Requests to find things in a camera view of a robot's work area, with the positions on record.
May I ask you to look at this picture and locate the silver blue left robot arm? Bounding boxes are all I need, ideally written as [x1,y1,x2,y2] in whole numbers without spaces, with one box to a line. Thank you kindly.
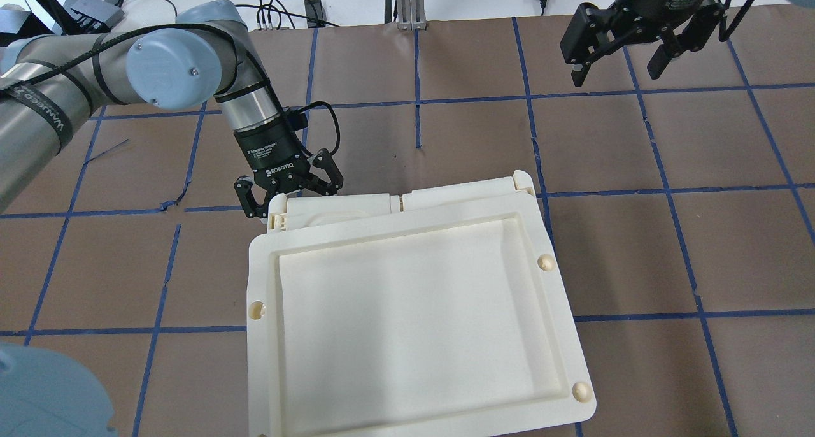
[2,0,344,436]

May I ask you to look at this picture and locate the cream plastic tray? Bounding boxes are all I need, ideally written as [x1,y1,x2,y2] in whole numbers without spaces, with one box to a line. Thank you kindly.
[246,170,597,436]

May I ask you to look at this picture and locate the aluminium frame post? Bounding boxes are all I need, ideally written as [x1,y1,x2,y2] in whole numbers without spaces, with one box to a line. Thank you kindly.
[395,0,427,31]

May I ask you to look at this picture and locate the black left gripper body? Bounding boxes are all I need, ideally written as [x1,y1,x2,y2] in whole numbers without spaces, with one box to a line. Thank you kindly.
[234,115,317,199]

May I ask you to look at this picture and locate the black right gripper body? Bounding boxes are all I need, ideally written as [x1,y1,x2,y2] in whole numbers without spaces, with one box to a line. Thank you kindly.
[578,0,725,57]

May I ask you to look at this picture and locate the black power adapter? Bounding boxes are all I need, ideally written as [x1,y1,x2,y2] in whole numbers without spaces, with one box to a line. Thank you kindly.
[304,0,328,28]

